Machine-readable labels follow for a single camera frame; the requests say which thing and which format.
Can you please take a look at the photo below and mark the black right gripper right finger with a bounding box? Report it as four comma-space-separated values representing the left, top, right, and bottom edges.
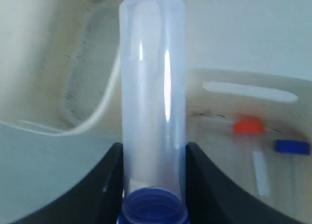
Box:
186, 143, 298, 224

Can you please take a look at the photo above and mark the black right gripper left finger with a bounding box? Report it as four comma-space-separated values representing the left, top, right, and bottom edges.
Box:
16, 143, 123, 224

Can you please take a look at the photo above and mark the orange cap tube back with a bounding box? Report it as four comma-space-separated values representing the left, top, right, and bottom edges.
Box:
234, 117, 270, 198

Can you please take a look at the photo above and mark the blue cap tube front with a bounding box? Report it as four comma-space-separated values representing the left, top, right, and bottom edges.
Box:
119, 0, 189, 224

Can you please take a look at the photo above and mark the blue cap tube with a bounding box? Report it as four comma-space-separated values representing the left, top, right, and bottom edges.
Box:
119, 0, 189, 224
273, 139, 312, 160

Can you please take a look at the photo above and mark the blue cap tube back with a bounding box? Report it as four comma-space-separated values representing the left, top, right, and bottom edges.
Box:
273, 139, 312, 160

